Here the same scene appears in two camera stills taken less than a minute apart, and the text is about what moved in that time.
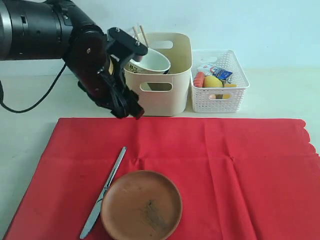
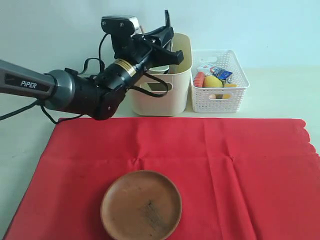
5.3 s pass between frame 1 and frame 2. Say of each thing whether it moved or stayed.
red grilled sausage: stayed
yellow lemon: stayed
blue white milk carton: stayed
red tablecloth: stayed
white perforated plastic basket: stayed
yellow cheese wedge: stayed
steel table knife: moved
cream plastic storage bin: stayed
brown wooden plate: stayed
